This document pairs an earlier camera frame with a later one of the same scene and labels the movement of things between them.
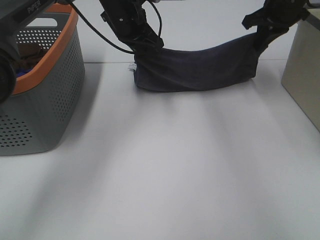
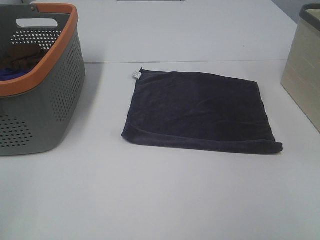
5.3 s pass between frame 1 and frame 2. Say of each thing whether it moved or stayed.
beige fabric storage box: stayed
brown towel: stayed
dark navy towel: moved
